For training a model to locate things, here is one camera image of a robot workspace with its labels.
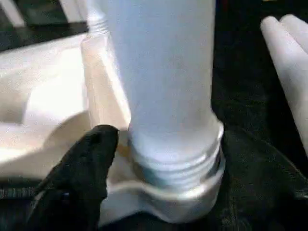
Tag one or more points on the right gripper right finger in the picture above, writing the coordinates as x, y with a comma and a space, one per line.
260, 192

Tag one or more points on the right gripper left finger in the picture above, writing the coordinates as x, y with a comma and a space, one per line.
79, 180

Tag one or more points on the black mat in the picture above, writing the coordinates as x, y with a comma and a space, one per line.
240, 84

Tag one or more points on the white plastic table top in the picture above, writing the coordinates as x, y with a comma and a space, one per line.
48, 72

